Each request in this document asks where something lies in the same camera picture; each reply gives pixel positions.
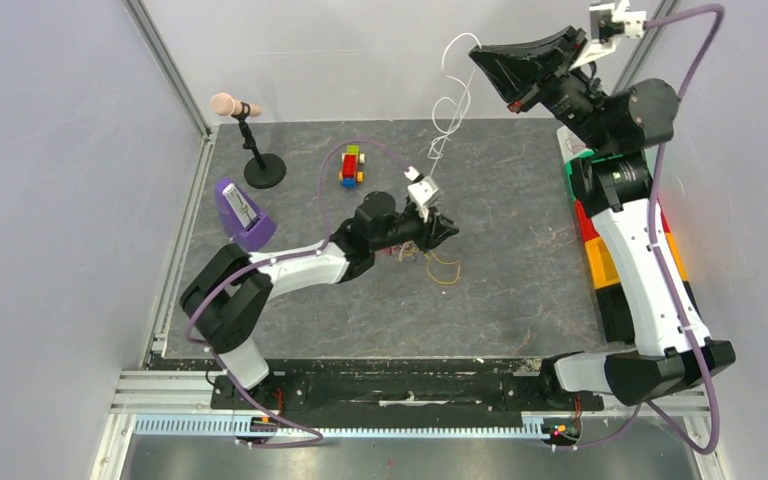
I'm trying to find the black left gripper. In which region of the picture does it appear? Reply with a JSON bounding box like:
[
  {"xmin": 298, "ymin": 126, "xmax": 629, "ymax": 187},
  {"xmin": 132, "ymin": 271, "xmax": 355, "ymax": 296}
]
[{"xmin": 370, "ymin": 204, "xmax": 457, "ymax": 254}]

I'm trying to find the aluminium frame post left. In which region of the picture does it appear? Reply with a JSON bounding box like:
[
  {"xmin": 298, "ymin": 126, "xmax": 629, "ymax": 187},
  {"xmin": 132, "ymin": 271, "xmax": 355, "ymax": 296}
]
[{"xmin": 123, "ymin": 0, "xmax": 211, "ymax": 138}]

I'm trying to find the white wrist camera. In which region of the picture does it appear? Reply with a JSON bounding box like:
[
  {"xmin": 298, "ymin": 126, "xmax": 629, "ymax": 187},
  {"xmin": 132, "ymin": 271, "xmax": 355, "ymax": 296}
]
[
  {"xmin": 404, "ymin": 166, "xmax": 441, "ymax": 223},
  {"xmin": 570, "ymin": 0, "xmax": 648, "ymax": 70}
]

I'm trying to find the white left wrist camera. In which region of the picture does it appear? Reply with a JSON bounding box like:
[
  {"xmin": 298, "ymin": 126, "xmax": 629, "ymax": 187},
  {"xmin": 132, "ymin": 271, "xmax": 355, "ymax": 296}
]
[{"xmin": 404, "ymin": 166, "xmax": 441, "ymax": 223}]

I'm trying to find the yellow storage bin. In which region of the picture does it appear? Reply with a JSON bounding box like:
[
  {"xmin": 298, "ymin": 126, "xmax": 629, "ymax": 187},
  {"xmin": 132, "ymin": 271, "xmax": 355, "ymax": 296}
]
[{"xmin": 584, "ymin": 232, "xmax": 688, "ymax": 289}]

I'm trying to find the white cable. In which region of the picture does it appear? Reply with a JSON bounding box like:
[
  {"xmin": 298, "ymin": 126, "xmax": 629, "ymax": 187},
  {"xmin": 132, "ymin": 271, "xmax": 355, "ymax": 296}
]
[{"xmin": 426, "ymin": 31, "xmax": 483, "ymax": 179}]

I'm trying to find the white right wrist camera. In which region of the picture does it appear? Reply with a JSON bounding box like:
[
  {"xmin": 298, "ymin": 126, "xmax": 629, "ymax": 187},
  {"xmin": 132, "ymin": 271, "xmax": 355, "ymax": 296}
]
[{"xmin": 570, "ymin": 0, "xmax": 648, "ymax": 70}]

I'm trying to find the grey slotted cable duct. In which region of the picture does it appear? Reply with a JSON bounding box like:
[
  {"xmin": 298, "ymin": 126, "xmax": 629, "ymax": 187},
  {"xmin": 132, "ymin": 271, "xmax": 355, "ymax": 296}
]
[{"xmin": 133, "ymin": 409, "xmax": 614, "ymax": 441}]

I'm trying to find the pink microphone on black stand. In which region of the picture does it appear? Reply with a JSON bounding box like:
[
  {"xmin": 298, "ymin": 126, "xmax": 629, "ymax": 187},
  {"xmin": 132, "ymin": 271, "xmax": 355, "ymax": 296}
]
[{"xmin": 210, "ymin": 93, "xmax": 287, "ymax": 189}]

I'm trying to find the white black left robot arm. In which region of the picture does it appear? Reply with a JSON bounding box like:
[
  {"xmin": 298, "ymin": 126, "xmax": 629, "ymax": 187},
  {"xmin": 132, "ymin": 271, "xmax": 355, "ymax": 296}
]
[{"xmin": 179, "ymin": 191, "xmax": 459, "ymax": 409}]

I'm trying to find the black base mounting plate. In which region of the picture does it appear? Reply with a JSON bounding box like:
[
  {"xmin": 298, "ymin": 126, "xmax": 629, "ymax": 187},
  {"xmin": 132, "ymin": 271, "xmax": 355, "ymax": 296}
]
[{"xmin": 145, "ymin": 356, "xmax": 627, "ymax": 429}]

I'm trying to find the colourful toy brick car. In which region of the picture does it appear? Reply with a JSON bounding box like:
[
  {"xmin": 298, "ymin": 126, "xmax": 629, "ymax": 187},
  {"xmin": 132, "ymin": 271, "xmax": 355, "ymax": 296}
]
[{"xmin": 338, "ymin": 144, "xmax": 365, "ymax": 189}]

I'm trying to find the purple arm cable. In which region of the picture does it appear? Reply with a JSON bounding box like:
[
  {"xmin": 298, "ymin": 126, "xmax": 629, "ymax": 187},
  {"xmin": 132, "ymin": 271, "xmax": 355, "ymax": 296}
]
[
  {"xmin": 183, "ymin": 137, "xmax": 418, "ymax": 450},
  {"xmin": 549, "ymin": 3, "xmax": 727, "ymax": 456}
]

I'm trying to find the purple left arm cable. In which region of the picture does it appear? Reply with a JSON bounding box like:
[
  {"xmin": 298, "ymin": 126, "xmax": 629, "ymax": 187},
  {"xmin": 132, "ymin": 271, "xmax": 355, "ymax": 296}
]
[{"xmin": 183, "ymin": 137, "xmax": 418, "ymax": 450}]

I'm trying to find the white storage bin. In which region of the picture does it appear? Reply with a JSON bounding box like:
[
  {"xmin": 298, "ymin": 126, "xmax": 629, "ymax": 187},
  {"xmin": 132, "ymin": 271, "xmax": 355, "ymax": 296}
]
[{"xmin": 556, "ymin": 126, "xmax": 593, "ymax": 163}]

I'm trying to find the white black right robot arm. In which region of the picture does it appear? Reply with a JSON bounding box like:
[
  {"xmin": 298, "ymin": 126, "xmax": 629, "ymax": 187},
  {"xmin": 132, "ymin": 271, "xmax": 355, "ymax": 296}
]
[{"xmin": 469, "ymin": 27, "xmax": 736, "ymax": 408}]

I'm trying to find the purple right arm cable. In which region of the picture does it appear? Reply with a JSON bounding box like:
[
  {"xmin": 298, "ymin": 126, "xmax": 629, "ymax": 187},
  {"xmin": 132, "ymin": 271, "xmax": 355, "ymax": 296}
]
[{"xmin": 549, "ymin": 3, "xmax": 727, "ymax": 456}]

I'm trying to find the green storage bin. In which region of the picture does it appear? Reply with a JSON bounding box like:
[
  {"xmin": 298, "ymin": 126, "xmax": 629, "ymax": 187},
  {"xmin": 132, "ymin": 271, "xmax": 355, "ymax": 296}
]
[{"xmin": 566, "ymin": 152, "xmax": 591, "ymax": 201}]

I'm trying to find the red storage bin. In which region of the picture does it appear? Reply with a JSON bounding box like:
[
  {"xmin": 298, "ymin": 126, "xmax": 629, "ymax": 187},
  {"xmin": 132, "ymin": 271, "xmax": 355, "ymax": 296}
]
[{"xmin": 574, "ymin": 200, "xmax": 671, "ymax": 244}]

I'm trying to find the black storage bin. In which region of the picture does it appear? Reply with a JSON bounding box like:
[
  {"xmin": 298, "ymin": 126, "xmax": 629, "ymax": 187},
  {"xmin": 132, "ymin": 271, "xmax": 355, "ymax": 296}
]
[{"xmin": 594, "ymin": 280, "xmax": 701, "ymax": 344}]

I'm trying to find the aluminium frame post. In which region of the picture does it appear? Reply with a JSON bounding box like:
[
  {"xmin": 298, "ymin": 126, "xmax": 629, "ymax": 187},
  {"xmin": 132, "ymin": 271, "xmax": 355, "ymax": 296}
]
[
  {"xmin": 597, "ymin": 0, "xmax": 682, "ymax": 93},
  {"xmin": 123, "ymin": 0, "xmax": 211, "ymax": 138}
]

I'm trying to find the aluminium frame post right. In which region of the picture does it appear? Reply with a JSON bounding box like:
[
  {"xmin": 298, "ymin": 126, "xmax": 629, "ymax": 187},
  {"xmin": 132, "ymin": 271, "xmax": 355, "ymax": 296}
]
[{"xmin": 597, "ymin": 0, "xmax": 682, "ymax": 93}]

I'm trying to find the purple metronome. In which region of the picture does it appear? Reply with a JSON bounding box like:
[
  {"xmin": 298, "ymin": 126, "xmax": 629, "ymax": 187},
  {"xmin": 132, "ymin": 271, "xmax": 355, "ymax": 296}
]
[{"xmin": 214, "ymin": 177, "xmax": 277, "ymax": 252}]

